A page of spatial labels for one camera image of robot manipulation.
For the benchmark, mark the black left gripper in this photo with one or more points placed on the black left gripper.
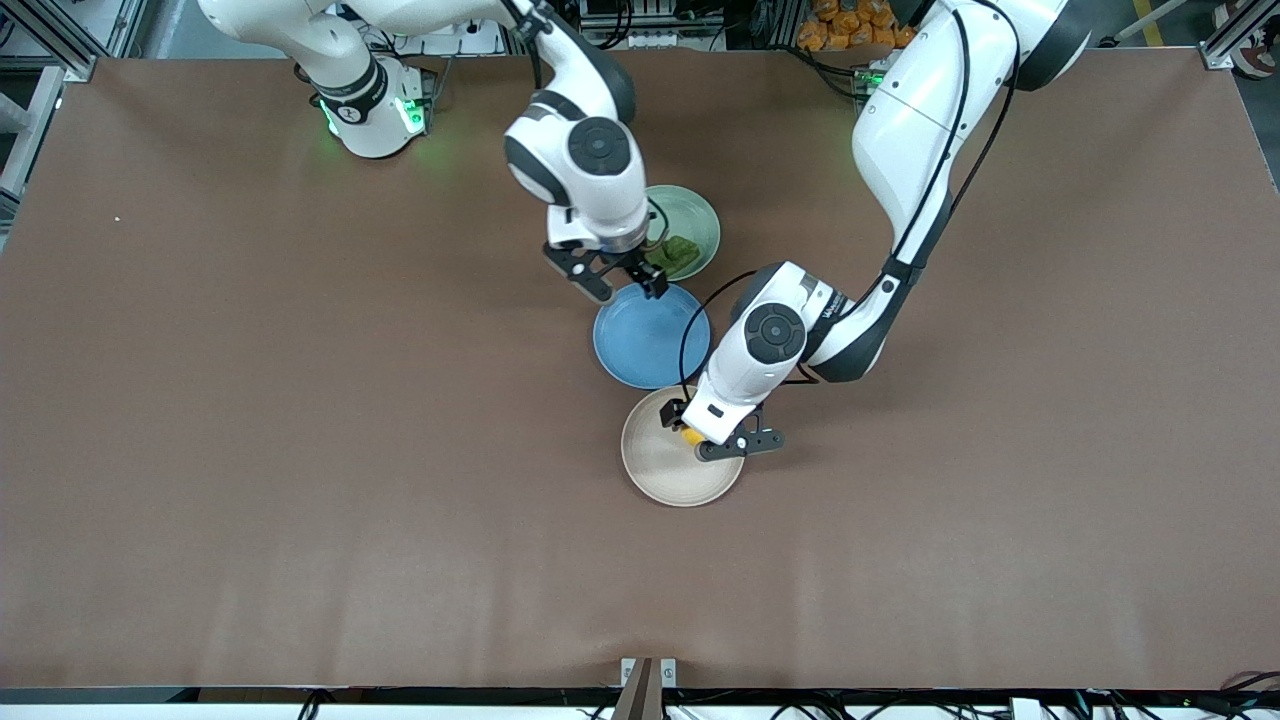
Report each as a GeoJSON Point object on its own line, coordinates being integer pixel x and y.
{"type": "Point", "coordinates": [673, 412]}

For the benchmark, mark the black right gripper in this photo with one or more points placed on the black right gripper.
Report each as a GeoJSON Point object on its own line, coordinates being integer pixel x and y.
{"type": "Point", "coordinates": [640, 268]}

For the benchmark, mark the yellow lemon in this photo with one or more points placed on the yellow lemon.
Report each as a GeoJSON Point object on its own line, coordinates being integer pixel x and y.
{"type": "Point", "coordinates": [692, 436]}

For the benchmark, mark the green lettuce leaf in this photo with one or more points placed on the green lettuce leaf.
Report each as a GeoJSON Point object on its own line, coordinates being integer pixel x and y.
{"type": "Point", "coordinates": [682, 255]}

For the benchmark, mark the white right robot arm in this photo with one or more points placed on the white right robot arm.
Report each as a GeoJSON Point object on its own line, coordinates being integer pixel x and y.
{"type": "Point", "coordinates": [590, 160]}

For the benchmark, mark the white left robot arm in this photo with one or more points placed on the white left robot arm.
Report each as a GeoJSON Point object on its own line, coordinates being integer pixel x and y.
{"type": "Point", "coordinates": [900, 130]}

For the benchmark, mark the beige plate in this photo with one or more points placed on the beige plate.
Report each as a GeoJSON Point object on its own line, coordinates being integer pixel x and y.
{"type": "Point", "coordinates": [660, 465]}

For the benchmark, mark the blue plate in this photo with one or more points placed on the blue plate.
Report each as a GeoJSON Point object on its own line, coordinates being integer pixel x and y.
{"type": "Point", "coordinates": [640, 345]}

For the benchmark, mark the pale green plate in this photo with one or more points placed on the pale green plate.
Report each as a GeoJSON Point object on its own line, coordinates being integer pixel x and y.
{"type": "Point", "coordinates": [695, 215]}

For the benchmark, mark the orange items in crate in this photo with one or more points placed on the orange items in crate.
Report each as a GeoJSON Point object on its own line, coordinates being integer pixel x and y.
{"type": "Point", "coordinates": [850, 28]}

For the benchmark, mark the metal table edge bracket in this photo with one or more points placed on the metal table edge bracket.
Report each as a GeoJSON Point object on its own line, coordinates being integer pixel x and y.
{"type": "Point", "coordinates": [648, 685]}

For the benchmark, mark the aluminium frame profile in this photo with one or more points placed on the aluminium frame profile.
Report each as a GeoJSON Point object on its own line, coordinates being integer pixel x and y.
{"type": "Point", "coordinates": [1225, 35]}
{"type": "Point", "coordinates": [45, 40]}

